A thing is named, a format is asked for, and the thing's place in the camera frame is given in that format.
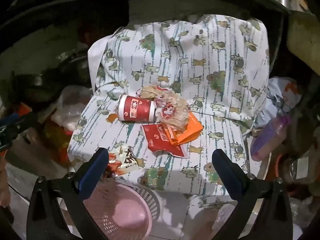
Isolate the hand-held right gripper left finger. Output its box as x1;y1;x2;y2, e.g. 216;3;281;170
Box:
26;147;109;240

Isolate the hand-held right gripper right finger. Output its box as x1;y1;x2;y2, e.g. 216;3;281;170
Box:
211;149;293;240

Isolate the flame print snack wrapper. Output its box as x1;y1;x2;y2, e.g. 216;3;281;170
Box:
106;146;147;178

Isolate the yellow plastic bag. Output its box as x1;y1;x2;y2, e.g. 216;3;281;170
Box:
44;122;73;165

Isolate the purple plastic bag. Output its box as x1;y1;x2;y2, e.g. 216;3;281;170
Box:
250;116;292;162

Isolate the beige concrete slab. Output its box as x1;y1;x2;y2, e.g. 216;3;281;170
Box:
287;12;320;75

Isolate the red and white plastic bag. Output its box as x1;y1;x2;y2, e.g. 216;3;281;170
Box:
140;123;189;158

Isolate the animal print white cloth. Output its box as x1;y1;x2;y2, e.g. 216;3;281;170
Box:
67;14;273;240

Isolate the blue-grey plastic bag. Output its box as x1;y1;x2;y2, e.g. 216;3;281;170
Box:
257;77;303;125

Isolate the paper wrapper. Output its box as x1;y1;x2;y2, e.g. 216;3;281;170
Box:
139;85;192;132

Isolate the red paper cup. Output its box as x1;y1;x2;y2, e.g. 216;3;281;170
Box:
117;94;157;123

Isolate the orange knobbly food piece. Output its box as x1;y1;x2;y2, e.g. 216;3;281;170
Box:
170;111;203;145

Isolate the pink plastic basket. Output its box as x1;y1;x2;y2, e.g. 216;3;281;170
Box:
82;180;160;240

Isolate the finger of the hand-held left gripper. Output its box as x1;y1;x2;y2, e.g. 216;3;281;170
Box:
0;111;38;153

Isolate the clear plastic bag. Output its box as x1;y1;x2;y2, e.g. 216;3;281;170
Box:
51;85;93;130

